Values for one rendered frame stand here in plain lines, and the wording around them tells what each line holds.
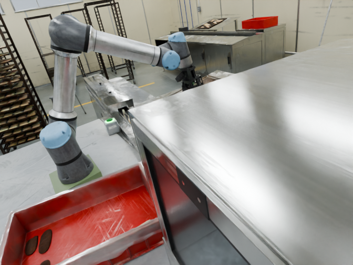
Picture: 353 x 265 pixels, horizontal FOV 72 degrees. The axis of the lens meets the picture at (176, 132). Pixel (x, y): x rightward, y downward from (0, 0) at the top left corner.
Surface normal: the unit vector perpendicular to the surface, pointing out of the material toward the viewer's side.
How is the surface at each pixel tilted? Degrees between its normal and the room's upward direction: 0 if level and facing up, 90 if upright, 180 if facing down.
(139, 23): 90
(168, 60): 92
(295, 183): 0
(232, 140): 0
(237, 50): 90
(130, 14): 90
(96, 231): 0
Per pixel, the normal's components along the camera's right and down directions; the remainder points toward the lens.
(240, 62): 0.47, 0.34
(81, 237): -0.17, -0.87
